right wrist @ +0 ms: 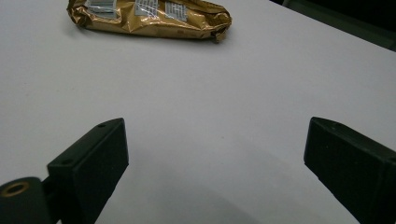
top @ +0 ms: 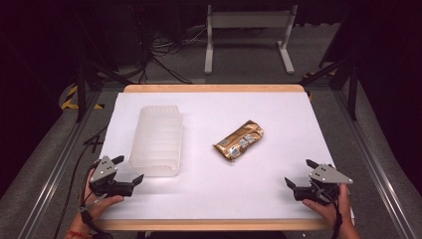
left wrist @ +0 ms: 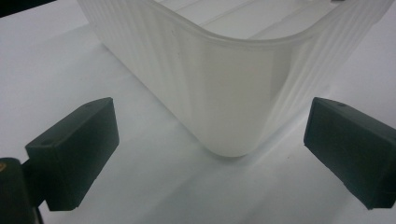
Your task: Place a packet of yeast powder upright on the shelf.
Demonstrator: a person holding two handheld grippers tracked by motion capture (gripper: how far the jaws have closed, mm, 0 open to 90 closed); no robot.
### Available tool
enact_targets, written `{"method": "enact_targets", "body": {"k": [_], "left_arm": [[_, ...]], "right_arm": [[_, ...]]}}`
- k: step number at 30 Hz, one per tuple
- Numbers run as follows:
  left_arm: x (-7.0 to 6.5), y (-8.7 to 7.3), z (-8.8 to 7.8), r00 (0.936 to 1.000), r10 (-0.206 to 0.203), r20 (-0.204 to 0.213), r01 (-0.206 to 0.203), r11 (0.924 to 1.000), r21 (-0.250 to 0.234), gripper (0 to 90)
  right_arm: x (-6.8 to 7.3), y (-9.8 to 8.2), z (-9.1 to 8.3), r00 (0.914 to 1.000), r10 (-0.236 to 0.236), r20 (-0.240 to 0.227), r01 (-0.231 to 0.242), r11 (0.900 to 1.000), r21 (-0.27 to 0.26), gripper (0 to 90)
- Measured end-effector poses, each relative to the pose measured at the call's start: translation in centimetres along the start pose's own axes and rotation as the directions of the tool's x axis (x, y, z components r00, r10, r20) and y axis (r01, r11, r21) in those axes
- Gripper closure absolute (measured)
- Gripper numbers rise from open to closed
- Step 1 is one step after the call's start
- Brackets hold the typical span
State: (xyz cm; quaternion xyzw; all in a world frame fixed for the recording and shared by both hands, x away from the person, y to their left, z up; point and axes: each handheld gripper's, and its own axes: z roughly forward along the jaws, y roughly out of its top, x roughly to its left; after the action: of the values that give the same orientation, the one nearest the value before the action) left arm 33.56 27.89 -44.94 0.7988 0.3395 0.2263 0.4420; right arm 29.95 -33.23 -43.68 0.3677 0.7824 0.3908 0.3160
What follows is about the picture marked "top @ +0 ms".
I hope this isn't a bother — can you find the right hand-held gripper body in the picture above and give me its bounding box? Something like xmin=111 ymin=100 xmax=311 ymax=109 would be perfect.
xmin=293 ymin=163 xmax=354 ymax=205

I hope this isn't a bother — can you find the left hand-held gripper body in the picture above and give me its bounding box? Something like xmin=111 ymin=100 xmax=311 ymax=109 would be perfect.
xmin=89 ymin=154 xmax=135 ymax=197

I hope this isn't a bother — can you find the translucent plastic container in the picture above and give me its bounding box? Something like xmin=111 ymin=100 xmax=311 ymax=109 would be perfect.
xmin=128 ymin=105 xmax=184 ymax=178

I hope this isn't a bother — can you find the gold foil snack packet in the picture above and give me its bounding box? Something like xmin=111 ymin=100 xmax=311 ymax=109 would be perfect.
xmin=212 ymin=119 xmax=266 ymax=163

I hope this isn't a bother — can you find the person's left hand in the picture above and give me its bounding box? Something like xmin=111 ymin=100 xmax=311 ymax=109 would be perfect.
xmin=81 ymin=167 xmax=125 ymax=224

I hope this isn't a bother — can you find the person's right hand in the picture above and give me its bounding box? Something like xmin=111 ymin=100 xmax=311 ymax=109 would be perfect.
xmin=302 ymin=183 xmax=352 ymax=230

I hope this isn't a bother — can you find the yellow black hazard tape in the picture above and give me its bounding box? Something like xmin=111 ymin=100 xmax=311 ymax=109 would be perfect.
xmin=60 ymin=85 xmax=106 ymax=112

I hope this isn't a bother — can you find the white table cover sheet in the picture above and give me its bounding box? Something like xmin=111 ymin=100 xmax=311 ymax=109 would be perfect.
xmin=99 ymin=92 xmax=355 ymax=221

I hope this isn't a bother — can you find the black tripod stand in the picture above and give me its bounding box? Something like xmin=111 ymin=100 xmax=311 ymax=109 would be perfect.
xmin=297 ymin=6 xmax=361 ymax=122
xmin=74 ymin=9 xmax=133 ymax=123

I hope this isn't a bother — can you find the white metal stand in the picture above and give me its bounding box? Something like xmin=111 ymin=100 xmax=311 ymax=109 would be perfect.
xmin=203 ymin=4 xmax=299 ymax=76

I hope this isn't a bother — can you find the long black cable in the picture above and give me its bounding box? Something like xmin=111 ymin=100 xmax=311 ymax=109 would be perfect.
xmin=53 ymin=123 xmax=110 ymax=239

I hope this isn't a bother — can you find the aluminium rail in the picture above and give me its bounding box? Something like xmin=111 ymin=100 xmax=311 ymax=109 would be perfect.
xmin=16 ymin=89 xmax=104 ymax=239
xmin=332 ymin=89 xmax=422 ymax=239

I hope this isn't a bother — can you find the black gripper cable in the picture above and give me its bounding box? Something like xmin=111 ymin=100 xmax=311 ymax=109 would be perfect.
xmin=317 ymin=185 xmax=343 ymax=239

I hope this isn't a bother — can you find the black wrist strap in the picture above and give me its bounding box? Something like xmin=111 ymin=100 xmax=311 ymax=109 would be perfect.
xmin=79 ymin=207 xmax=105 ymax=234

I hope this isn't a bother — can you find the red bracelet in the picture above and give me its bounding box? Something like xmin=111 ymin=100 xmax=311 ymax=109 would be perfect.
xmin=66 ymin=229 xmax=93 ymax=239

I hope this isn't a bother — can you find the bundle of floor cables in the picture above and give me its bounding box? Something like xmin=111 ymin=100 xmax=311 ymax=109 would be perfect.
xmin=132 ymin=19 xmax=213 ymax=86

